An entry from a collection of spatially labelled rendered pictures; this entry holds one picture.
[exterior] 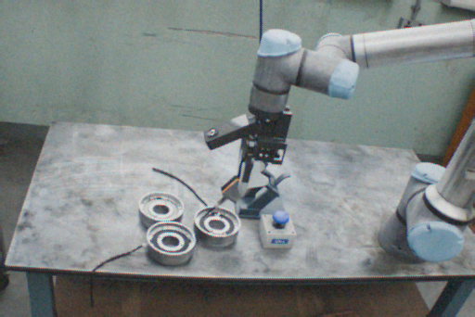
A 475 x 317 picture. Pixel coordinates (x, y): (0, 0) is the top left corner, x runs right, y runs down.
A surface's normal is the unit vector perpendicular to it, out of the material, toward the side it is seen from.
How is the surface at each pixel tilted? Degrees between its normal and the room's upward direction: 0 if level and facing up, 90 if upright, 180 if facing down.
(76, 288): 0
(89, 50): 90
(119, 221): 0
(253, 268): 0
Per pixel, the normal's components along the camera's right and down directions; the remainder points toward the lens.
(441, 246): -0.29, 0.59
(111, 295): 0.17, -0.83
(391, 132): 0.13, 0.55
